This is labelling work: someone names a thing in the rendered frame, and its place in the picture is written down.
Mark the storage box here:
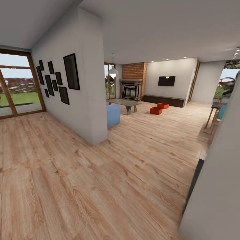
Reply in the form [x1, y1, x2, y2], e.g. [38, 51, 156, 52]
[150, 107, 163, 115]
[157, 103, 169, 109]

